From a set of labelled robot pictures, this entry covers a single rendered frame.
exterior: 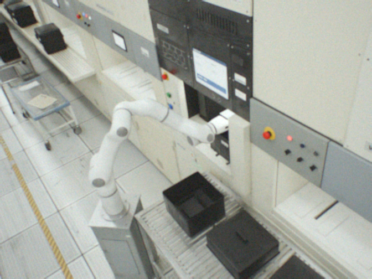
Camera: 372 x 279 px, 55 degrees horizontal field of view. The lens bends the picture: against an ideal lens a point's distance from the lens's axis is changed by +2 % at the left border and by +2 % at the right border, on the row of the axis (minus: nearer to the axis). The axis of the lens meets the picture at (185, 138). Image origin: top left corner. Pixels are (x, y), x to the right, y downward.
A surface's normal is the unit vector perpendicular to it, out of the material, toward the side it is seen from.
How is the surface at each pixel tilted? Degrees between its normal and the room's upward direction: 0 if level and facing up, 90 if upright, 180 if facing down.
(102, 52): 90
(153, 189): 0
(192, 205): 0
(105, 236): 90
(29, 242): 0
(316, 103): 90
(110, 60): 90
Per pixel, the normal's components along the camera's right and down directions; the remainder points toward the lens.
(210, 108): 0.58, 0.47
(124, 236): -0.16, 0.65
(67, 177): -0.12, -0.76
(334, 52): -0.81, 0.45
